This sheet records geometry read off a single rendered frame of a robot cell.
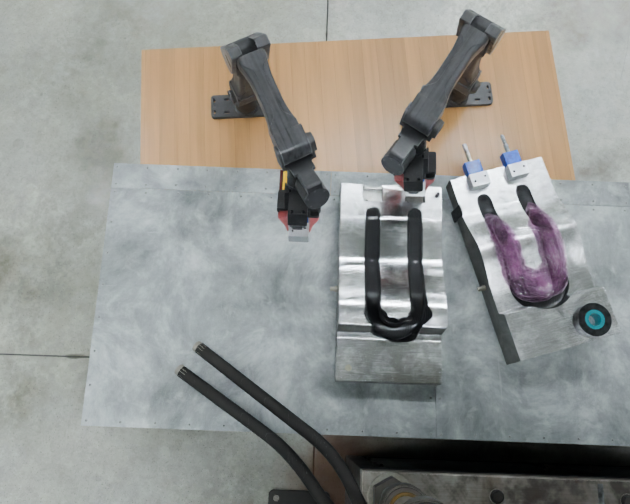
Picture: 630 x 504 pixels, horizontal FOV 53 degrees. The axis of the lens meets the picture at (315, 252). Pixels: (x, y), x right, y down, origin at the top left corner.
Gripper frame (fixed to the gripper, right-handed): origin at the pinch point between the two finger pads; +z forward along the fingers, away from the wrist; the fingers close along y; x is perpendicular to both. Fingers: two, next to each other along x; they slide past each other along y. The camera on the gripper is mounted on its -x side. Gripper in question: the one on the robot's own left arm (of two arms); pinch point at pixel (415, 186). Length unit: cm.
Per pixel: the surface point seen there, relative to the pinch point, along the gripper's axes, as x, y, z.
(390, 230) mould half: -8.5, -6.2, 7.1
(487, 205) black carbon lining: 3.2, 18.6, 11.9
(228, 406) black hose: -53, -44, 18
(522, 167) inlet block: 12.1, 27.5, 7.2
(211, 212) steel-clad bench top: -4, -54, 5
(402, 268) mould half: -17.8, -2.9, 10.6
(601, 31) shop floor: 143, 77, 67
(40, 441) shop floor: -45, -136, 89
